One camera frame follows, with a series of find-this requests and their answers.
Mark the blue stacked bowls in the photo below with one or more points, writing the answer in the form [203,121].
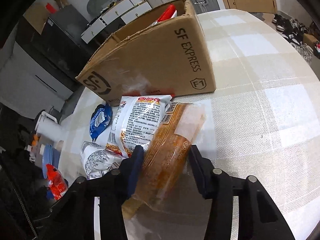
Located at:
[50,156]

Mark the red snack bag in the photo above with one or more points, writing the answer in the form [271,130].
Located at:
[169,13]

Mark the orange bread bag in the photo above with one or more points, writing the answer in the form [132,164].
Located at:
[166,156]

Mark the brown cardboard box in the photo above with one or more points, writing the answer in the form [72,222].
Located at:
[170,58]

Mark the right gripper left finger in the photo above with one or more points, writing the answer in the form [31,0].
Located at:
[112,189]

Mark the white noodle snack bag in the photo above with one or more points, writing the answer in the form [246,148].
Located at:
[135,122]

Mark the blue cookie pack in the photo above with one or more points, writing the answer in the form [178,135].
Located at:
[100,120]

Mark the white drawer desk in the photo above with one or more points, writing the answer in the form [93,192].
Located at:
[124,10]

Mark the white grey snack bag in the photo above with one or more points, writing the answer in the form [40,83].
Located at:
[97,161]

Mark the black refrigerator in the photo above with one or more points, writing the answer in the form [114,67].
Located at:
[62,31]

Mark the oval grey mirror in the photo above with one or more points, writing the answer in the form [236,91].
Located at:
[95,7]

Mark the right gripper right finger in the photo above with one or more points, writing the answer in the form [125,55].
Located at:
[214,184]

